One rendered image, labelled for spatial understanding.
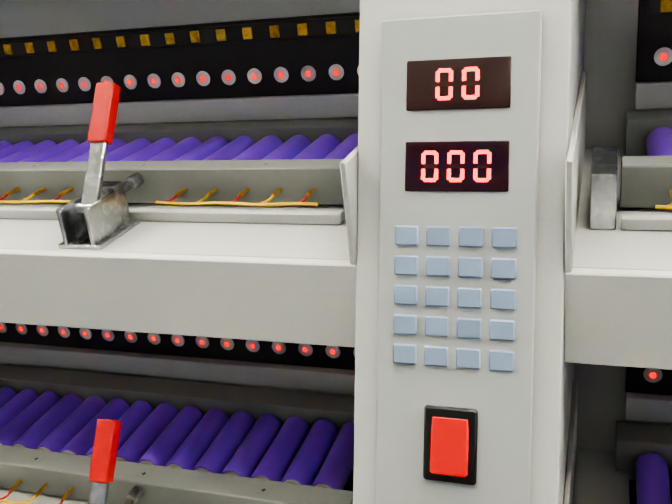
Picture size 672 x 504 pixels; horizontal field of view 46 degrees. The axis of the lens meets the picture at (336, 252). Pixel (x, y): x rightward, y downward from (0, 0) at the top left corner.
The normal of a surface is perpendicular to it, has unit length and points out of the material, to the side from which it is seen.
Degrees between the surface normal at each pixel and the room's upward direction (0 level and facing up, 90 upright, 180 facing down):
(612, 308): 111
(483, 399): 90
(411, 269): 90
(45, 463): 20
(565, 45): 90
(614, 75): 90
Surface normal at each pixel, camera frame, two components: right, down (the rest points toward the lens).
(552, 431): -0.33, 0.04
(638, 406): -0.31, 0.40
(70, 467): -0.10, -0.92
